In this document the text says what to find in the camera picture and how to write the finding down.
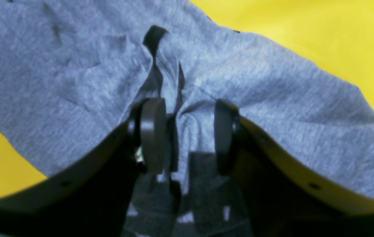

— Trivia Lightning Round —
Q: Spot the grey t-shirt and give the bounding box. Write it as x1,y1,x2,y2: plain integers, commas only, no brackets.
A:
0,0,374,237

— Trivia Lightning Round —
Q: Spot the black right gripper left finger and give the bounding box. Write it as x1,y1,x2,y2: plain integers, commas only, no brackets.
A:
0,98,167,237

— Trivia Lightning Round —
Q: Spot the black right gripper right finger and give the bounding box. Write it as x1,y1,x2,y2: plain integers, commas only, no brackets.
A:
214,99,374,237

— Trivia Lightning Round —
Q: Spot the yellow table cloth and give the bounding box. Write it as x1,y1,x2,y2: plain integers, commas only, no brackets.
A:
0,0,374,237

